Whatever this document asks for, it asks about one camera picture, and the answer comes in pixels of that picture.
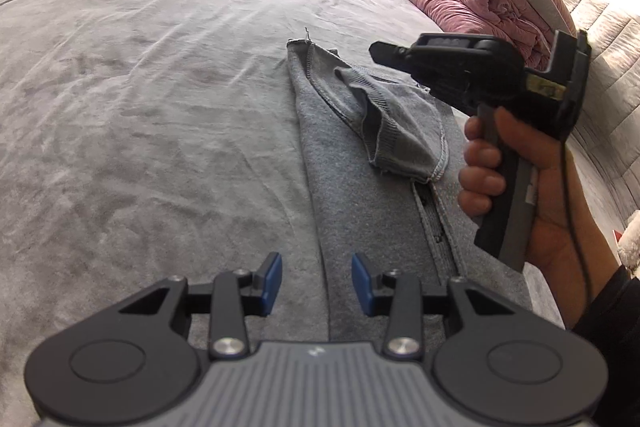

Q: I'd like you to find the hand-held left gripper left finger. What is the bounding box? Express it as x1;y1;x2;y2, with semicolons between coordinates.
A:
117;252;283;360

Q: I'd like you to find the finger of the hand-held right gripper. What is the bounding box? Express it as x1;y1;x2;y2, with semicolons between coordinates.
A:
369;41;416;68

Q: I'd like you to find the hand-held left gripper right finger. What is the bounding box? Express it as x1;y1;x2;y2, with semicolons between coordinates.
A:
351;253;513;360

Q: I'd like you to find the grey cat print sweater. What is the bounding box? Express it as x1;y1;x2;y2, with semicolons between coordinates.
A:
286;27;536;345

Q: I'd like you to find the person's right forearm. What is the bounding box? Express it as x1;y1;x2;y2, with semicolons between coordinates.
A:
532;252;640;413

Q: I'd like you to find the person's right hand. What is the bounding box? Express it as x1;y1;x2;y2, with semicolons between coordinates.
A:
457;112;618;283

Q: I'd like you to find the pink quilt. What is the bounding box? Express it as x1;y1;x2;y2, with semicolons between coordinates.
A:
398;0;576;70

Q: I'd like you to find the grey quilted headboard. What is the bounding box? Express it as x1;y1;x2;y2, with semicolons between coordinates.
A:
520;0;640;228

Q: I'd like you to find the white plush toy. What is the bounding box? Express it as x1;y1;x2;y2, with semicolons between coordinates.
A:
615;209;640;278

